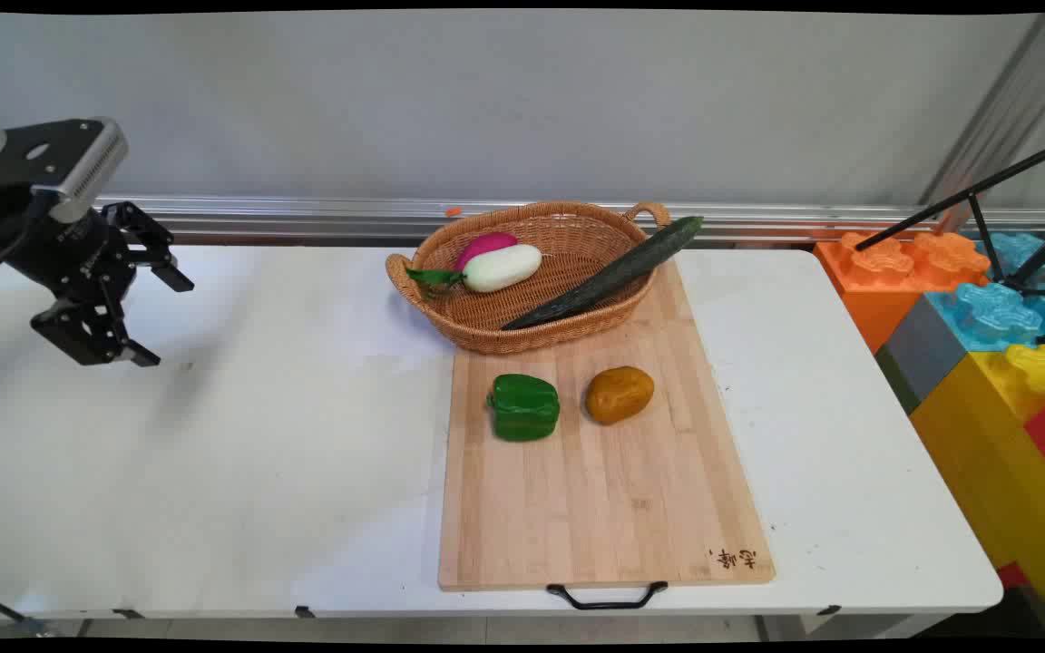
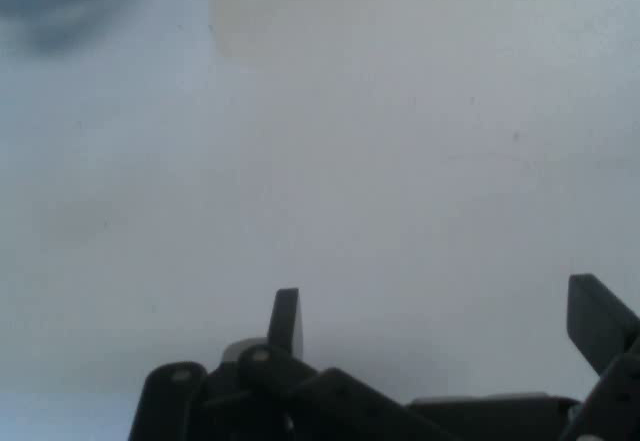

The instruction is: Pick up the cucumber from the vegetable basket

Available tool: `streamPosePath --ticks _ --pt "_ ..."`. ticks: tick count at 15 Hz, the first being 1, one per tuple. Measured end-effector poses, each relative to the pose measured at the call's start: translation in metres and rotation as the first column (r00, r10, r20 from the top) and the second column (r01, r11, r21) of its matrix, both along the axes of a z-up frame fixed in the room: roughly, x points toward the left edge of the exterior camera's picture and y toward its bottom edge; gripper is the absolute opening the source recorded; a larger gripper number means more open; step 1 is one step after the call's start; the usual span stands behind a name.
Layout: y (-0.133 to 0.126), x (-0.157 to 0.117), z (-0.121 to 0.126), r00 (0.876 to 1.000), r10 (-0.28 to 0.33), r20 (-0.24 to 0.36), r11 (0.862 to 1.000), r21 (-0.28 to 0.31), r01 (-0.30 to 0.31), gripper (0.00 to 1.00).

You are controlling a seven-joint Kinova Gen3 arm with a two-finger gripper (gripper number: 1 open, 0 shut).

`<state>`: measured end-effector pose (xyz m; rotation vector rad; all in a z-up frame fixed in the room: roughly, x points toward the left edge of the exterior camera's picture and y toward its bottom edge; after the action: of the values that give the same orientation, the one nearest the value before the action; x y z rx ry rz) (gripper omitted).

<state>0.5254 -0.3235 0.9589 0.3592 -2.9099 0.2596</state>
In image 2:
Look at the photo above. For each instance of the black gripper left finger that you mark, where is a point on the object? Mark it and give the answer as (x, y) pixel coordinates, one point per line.
(280, 391)

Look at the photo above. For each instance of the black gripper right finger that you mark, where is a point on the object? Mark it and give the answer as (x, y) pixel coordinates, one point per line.
(600, 321)

